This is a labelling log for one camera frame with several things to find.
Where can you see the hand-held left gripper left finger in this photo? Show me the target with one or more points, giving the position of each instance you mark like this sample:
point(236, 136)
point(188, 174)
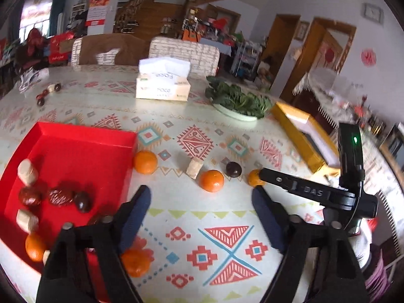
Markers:
point(135, 217)

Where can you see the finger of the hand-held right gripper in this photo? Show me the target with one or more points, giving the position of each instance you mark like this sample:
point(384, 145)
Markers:
point(299, 187)

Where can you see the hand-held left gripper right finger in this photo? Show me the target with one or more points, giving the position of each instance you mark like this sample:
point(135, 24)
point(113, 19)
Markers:
point(268, 221)

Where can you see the dark date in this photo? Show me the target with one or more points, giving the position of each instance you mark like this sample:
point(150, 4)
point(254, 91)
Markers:
point(233, 169)
point(57, 86)
point(82, 201)
point(40, 101)

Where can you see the large orange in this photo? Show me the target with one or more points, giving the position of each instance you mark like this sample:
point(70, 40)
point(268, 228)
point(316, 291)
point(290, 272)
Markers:
point(145, 162)

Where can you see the pale sugarcane chunk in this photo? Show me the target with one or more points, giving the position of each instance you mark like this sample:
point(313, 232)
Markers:
point(27, 172)
point(26, 220)
point(194, 168)
point(50, 88)
point(46, 256)

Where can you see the wrinkled red date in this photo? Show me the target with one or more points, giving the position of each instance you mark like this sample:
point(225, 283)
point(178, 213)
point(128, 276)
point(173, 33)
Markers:
point(60, 196)

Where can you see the glossy brown date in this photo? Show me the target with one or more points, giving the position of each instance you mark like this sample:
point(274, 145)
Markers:
point(30, 195)

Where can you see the yellow taped cardboard box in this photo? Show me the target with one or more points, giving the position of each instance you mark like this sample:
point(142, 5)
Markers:
point(296, 135)

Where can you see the lace cloth on cabinet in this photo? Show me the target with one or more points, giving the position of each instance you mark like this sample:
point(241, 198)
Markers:
point(318, 83)

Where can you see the pale green oval plate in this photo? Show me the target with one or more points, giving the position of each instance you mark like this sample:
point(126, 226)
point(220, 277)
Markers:
point(235, 115)

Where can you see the spinach leaves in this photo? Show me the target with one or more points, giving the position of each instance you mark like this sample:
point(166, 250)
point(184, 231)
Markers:
point(240, 97)

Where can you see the red door decoration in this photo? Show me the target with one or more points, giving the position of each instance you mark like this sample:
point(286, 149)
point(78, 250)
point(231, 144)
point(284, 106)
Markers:
point(329, 53)

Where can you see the tissue box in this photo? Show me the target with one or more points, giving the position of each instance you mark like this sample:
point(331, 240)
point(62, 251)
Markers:
point(162, 85)

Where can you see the brown covered chair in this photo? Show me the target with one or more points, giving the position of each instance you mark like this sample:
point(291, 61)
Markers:
point(126, 49)

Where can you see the patterned cushioned chair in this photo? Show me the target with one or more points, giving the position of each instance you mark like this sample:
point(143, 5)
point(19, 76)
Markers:
point(184, 55)

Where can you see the white crumpled wrapper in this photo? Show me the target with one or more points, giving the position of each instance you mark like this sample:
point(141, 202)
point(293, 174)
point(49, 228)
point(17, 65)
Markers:
point(28, 79)

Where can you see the red gift box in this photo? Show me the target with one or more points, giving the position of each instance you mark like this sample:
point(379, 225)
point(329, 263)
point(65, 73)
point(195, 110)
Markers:
point(61, 45)

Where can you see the dark red cloth bundle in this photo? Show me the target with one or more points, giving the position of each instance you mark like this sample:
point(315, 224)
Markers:
point(33, 38)

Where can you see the wooden staircase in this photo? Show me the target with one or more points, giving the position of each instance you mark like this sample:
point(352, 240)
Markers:
point(157, 9)

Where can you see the grey curtain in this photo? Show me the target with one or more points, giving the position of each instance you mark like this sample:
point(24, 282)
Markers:
point(58, 12)

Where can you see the window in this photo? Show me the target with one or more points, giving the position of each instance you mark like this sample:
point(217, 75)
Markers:
point(34, 19)

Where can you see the round red wall decoration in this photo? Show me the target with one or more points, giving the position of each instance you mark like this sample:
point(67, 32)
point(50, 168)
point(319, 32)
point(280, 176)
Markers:
point(368, 57)

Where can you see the framed wall picture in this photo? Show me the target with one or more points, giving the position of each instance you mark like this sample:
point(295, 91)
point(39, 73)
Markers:
point(304, 30)

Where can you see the square wall clock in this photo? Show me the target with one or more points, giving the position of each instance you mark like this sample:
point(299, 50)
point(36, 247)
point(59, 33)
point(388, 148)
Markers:
point(373, 12)

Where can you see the red wall calendar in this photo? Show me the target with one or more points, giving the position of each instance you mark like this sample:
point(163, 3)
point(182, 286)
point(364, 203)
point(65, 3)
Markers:
point(99, 6)

